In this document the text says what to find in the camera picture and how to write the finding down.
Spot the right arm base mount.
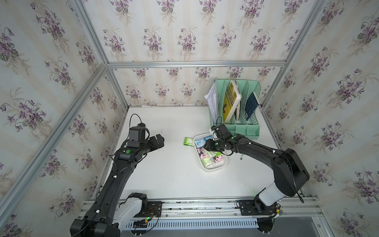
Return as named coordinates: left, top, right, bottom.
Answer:
left=236, top=198, right=281, bottom=216

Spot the light blue tissue pack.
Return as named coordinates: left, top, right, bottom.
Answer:
left=204, top=135, right=213, bottom=141
left=194, top=138, right=206, bottom=149

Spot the pink tissue pack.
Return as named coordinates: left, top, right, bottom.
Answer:
left=213, top=156, right=224, bottom=163
left=197, top=148, right=208, bottom=159

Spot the yellow book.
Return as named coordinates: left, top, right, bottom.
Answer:
left=222, top=80, right=242, bottom=123

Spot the white plastic storage box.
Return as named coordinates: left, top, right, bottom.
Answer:
left=194, top=133, right=228, bottom=171

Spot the pink tissue pack top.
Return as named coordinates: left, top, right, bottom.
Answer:
left=197, top=148, right=208, bottom=159

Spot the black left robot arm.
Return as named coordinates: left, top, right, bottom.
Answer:
left=70, top=123, right=164, bottom=237

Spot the mint green desk organizer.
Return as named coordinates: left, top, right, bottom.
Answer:
left=209, top=79, right=262, bottom=140

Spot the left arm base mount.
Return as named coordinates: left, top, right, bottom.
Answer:
left=116, top=198, right=163, bottom=218

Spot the dark blue notebook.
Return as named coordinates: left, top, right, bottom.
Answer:
left=244, top=92, right=260, bottom=120

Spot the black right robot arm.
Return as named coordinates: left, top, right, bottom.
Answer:
left=205, top=124, right=310, bottom=213

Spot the white paper stack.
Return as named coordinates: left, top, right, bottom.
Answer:
left=204, top=79, right=219, bottom=124

